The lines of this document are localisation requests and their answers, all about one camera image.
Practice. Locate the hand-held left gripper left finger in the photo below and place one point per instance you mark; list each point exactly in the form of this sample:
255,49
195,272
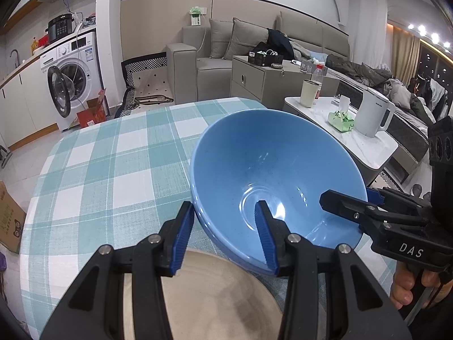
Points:
184,237

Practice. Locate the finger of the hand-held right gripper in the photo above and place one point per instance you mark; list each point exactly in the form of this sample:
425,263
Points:
350,209
403,203

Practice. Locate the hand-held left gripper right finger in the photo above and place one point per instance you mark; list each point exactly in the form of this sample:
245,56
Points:
263,233

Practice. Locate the large beige plate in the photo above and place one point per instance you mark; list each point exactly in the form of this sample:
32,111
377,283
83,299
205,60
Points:
219,297

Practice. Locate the person's right forearm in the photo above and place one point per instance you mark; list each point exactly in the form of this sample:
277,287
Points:
439,320

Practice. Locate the person's right hand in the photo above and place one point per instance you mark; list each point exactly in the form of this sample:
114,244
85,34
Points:
401,287

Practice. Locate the grey slipper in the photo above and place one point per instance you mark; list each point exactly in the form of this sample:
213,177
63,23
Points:
427,195
416,189

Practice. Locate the grey bed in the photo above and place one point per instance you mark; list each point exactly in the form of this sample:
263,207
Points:
407,134

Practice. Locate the white marble coffee table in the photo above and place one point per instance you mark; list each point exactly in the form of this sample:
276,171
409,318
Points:
371,145

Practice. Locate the green tissue pack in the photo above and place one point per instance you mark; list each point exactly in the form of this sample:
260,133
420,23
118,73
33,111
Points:
341,122

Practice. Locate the white electric kettle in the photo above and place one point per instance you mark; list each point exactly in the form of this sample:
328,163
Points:
371,113

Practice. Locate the pile of grey clothes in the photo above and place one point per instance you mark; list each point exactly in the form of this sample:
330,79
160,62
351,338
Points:
414,95

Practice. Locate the teal checked tablecloth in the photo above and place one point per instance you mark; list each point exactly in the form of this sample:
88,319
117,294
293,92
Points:
106,170

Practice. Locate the beige tumbler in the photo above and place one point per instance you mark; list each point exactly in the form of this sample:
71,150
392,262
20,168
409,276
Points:
308,95

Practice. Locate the dark window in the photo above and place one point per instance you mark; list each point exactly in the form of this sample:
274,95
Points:
439,67

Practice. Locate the red cap plastic bottle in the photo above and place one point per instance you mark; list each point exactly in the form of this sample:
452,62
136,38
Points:
318,76

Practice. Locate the grey green coat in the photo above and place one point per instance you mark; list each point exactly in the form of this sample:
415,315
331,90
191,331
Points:
357,71

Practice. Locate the beige curtain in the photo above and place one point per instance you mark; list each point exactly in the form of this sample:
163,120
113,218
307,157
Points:
403,56

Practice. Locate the grey drawer cabinet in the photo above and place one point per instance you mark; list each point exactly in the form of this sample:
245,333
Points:
247,81

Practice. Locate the red cardboard box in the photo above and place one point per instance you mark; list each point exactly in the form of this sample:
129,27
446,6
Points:
88,117

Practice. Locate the black box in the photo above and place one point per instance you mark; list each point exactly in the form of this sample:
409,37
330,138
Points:
263,60

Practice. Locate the brown cardboard box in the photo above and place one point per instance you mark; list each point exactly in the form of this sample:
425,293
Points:
10,219

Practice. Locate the dark jacket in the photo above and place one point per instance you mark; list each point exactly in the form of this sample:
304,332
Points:
279,42

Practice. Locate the grey sofa cushion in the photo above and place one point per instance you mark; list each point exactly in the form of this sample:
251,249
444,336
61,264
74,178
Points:
219,39
247,39

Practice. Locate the white washing machine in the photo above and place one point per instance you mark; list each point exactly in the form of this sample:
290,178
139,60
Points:
85,60

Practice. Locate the white kitchen cabinets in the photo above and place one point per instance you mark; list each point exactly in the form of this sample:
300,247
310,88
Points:
24,106

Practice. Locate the red packet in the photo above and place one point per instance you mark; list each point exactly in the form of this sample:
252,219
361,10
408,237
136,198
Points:
42,41

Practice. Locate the black pressure cooker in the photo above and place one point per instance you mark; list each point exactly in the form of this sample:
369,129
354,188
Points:
60,28

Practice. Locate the dark flat frame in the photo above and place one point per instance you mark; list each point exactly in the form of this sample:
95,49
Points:
152,98

